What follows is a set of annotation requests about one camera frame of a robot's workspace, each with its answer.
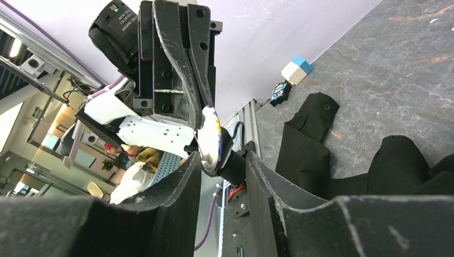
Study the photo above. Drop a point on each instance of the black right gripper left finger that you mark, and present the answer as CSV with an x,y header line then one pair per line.
x,y
160,221

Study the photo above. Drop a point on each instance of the blue monster card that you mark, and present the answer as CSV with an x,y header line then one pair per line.
x,y
280,93

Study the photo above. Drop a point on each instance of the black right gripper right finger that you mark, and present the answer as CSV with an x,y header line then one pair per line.
x,y
288,221

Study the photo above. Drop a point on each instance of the blue perforated basket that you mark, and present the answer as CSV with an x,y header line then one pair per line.
x,y
168,164

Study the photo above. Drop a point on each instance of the blue white block toy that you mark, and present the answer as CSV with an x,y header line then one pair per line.
x,y
296,70

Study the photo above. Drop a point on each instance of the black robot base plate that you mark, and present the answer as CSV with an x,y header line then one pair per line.
x,y
236,236

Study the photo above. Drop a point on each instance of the person behind the cell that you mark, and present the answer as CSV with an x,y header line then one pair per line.
x,y
129,150

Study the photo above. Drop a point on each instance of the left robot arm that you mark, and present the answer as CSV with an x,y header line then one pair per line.
x,y
107,115

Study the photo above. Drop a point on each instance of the black garment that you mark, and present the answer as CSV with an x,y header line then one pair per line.
x,y
397,167

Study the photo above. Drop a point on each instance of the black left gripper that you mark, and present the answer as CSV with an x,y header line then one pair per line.
x,y
172,69

